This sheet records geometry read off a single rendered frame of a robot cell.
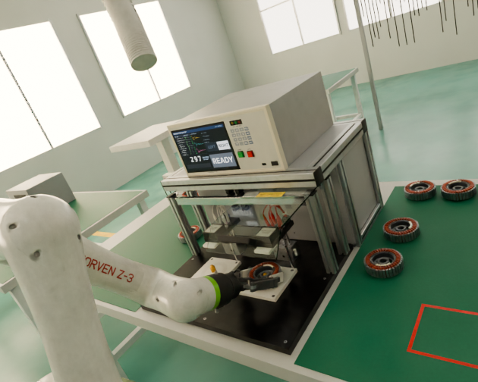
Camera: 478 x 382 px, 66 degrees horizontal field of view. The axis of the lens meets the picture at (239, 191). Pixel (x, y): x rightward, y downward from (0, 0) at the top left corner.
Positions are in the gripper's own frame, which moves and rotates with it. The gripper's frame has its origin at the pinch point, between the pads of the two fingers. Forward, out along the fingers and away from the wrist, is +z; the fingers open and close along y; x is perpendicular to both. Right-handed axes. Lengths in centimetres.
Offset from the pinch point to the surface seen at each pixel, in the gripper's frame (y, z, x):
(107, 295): -69, -16, -15
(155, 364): -106, 36, -73
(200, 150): -20.8, -7.8, 42.1
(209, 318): -10.5, -15.4, -12.2
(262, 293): 2.3, -4.2, -4.8
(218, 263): -25.7, 5.2, 0.2
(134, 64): -113, 30, 103
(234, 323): -0.6, -14.6, -11.7
